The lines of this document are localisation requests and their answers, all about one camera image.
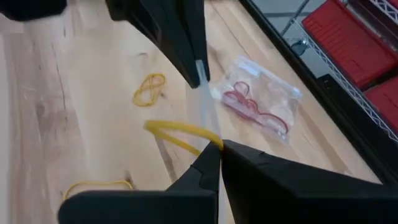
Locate clear plastic zip bag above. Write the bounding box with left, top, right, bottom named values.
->
left=195, top=59, right=224, bottom=144
left=210, top=55, right=303, bottom=144

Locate yellow rubber band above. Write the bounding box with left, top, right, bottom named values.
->
left=143, top=119, right=224, bottom=156
left=63, top=179, right=134, bottom=200
left=132, top=73, right=167, bottom=108

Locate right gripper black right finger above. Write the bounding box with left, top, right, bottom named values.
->
left=220, top=139, right=398, bottom=224

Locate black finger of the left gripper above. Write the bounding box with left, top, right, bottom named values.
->
left=183, top=0, right=211, bottom=85
left=138, top=0, right=200, bottom=89

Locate chrome wire shelving rack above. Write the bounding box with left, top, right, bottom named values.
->
left=279, top=0, right=398, bottom=142

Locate red rubber band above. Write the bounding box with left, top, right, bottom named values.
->
left=222, top=81, right=289, bottom=135

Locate black aluminium table frame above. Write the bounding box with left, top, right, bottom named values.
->
left=238, top=0, right=398, bottom=186

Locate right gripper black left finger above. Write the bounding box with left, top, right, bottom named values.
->
left=57, top=141, right=222, bottom=224

